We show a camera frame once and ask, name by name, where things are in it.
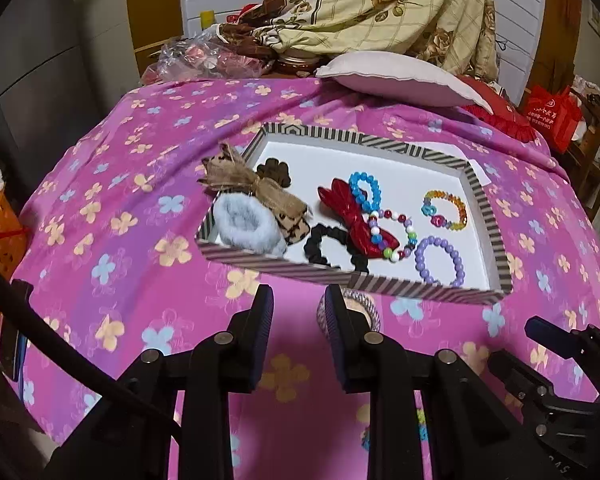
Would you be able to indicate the black flat object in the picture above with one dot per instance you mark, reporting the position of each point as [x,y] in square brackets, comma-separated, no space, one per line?
[15,330]

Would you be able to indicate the pale pink pillow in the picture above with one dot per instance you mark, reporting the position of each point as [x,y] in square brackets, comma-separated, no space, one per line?
[395,75]

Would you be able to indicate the clear plastic bag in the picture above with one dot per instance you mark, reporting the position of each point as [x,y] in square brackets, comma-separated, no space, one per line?
[200,55]

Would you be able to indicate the pink floral cloth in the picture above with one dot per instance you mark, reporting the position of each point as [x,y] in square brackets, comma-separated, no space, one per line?
[130,185]

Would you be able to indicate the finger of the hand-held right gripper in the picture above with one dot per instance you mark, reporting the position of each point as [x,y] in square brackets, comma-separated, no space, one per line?
[555,332]
[517,377]

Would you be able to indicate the brown scrunchie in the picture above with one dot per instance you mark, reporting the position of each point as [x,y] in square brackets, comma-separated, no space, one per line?
[275,170]

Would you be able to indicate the striped cardboard box tray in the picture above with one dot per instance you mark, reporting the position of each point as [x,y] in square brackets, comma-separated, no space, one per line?
[305,160]

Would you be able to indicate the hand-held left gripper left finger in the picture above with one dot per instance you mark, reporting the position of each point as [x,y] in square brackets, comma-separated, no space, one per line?
[260,340]

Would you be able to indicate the shiny red hair bow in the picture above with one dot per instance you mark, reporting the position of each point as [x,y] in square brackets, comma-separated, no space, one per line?
[345,205]

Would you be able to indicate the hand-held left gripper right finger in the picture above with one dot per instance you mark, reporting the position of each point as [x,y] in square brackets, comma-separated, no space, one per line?
[337,340]

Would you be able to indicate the leopard burlap hair bow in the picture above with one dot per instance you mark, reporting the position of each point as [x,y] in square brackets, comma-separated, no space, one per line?
[275,197]

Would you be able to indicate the red fringed cushion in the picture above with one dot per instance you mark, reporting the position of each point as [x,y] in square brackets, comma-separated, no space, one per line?
[500,105]

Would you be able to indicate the beige floral quilt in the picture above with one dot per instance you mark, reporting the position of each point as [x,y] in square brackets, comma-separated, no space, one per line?
[380,0]

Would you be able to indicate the glittery pink bangle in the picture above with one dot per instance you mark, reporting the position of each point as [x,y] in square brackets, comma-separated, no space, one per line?
[365,305]

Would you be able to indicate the grey cabinet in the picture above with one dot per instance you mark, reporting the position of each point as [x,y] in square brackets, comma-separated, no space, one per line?
[55,35]

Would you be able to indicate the black scrunchie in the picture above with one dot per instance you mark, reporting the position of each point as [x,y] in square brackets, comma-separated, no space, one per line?
[312,245]

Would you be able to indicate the orange plastic basket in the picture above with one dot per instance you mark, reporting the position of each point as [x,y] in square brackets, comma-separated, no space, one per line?
[0,240]

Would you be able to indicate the red shopping bag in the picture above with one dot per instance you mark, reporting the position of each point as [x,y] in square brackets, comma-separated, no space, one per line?
[550,115]

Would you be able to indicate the fluffy light blue scrunchie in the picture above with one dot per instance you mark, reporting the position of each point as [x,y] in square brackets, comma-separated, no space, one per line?
[225,220]

